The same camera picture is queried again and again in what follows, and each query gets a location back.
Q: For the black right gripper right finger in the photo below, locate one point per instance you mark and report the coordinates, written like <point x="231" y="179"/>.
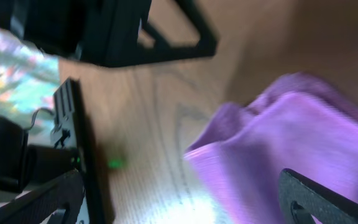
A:
<point x="303" y="200"/>

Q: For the purple cloth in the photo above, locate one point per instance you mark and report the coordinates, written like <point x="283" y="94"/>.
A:
<point x="299" y="122"/>

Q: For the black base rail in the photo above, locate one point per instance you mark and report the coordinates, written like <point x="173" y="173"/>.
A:
<point x="72" y="132"/>

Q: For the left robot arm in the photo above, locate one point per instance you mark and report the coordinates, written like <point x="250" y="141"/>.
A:
<point x="54" y="26"/>

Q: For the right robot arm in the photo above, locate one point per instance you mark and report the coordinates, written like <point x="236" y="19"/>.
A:
<point x="18" y="160"/>

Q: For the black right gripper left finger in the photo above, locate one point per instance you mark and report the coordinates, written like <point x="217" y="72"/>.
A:
<point x="60" y="199"/>

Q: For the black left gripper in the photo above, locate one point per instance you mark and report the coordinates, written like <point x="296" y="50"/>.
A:
<point x="111" y="31"/>

